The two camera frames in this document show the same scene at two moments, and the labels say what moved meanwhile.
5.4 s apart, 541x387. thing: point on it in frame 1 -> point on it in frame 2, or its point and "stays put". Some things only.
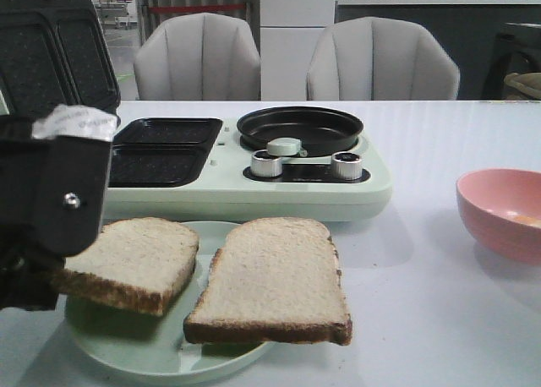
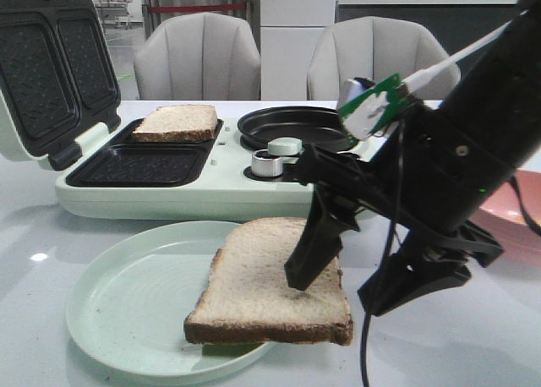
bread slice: [139, 264] -> [178, 123]
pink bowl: [489, 198] stays put
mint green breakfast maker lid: [54, 51] stays put
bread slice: [273, 280] stays put
